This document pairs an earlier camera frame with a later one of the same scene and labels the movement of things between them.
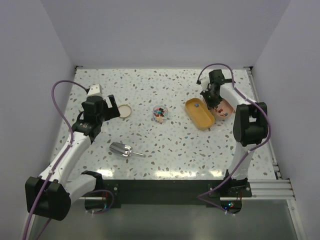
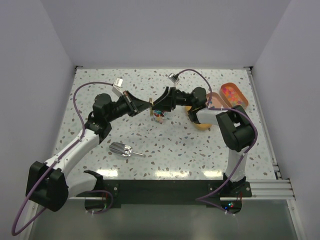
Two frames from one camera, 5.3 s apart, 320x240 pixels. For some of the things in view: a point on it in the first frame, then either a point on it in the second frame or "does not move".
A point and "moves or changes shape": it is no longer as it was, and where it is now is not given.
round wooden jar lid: x=125 y=111 moves or changes shape
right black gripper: x=211 y=105 to x=167 y=102
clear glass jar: x=160 y=114 does not move
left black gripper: x=112 y=112 to x=134 y=104
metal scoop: x=123 y=150 does not move
